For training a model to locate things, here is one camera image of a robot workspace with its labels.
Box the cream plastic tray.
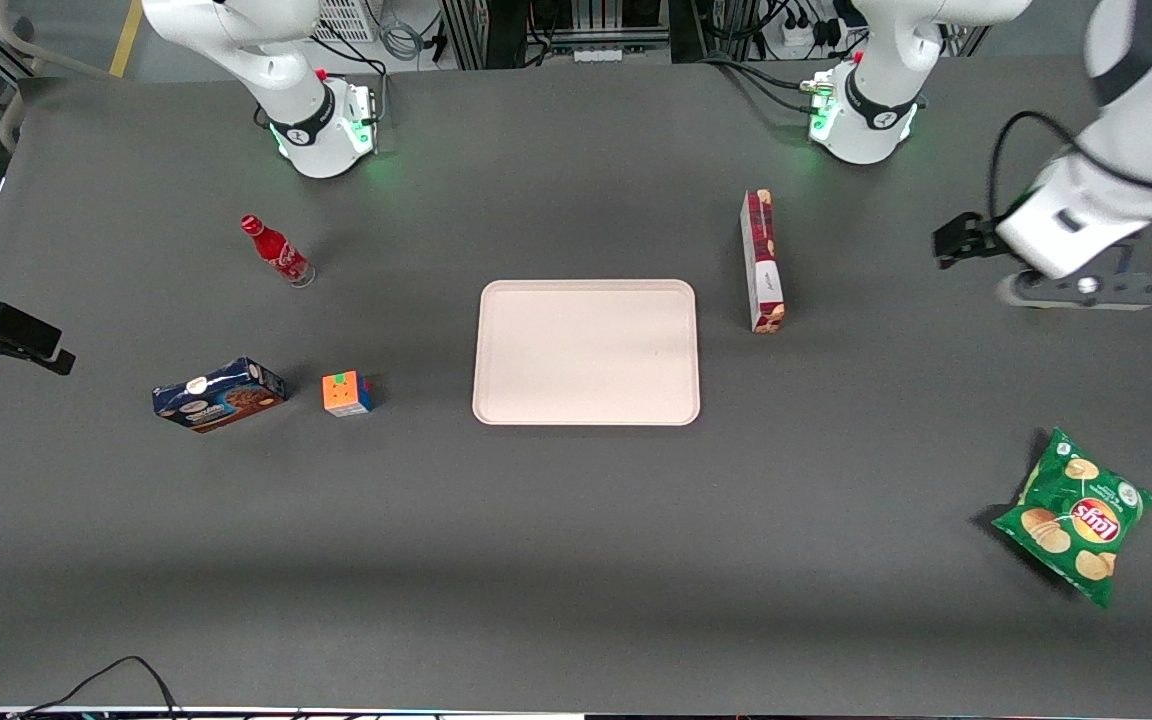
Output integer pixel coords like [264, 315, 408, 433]
[472, 279, 702, 427]

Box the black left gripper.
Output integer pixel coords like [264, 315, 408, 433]
[932, 212, 1000, 270]

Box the black equipment rack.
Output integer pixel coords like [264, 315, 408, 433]
[439, 0, 699, 70]

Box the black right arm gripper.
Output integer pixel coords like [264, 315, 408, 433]
[0, 298, 76, 378]

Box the blue cookie box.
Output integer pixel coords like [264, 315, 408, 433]
[151, 356, 288, 434]

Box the coiled grey cable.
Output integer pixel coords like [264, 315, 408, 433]
[379, 15, 429, 63]

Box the black base cable bundle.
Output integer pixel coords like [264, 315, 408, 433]
[701, 52, 822, 113]

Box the white perforated basket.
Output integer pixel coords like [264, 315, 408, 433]
[314, 0, 379, 44]

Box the colourful puzzle cube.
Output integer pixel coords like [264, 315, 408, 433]
[321, 370, 376, 418]

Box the red cola bottle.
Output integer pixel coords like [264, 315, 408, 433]
[240, 214, 317, 289]

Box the thin black cable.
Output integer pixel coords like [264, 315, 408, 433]
[6, 655, 187, 720]

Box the red tartan cookie box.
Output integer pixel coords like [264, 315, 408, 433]
[739, 188, 787, 334]

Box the white power strip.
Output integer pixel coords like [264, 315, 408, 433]
[779, 8, 845, 57]

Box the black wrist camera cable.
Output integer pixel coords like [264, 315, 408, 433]
[987, 109, 1152, 221]

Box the green chips bag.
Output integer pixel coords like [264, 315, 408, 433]
[991, 427, 1152, 609]

